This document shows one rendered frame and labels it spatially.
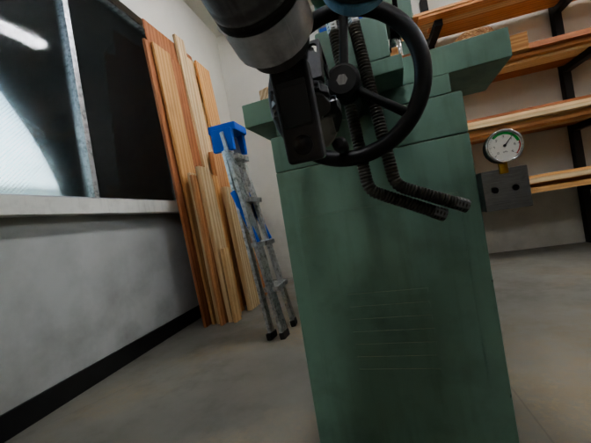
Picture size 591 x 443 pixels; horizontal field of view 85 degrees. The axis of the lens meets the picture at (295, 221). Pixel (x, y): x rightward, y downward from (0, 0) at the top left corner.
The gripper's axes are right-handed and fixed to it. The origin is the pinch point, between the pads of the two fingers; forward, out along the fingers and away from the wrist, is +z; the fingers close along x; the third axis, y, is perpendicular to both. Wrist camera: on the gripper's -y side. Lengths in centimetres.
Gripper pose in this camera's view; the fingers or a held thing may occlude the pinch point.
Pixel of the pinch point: (324, 146)
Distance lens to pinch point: 53.9
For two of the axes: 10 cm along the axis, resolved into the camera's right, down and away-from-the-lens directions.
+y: -0.5, -9.5, 3.2
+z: 3.4, 2.9, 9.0
